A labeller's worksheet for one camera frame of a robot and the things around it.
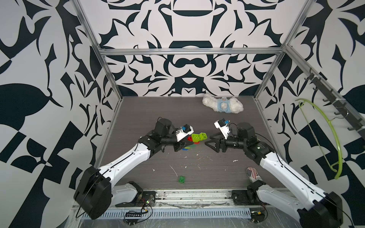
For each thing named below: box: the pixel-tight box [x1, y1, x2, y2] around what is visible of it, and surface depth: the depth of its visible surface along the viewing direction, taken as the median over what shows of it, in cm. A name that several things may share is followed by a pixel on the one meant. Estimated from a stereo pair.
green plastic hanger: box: [294, 98, 343, 180], surface depth 62 cm
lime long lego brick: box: [191, 133, 201, 143], surface depth 75 cm
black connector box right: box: [250, 210, 266, 223], surface depth 73 cm
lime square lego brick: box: [199, 132, 208, 141], surface depth 76 cm
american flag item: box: [245, 166, 263, 183], surface depth 81 cm
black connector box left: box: [125, 211, 143, 218], surface depth 74 cm
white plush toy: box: [201, 93, 244, 114], surface depth 107 cm
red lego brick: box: [187, 136, 201, 145], surface depth 75 cm
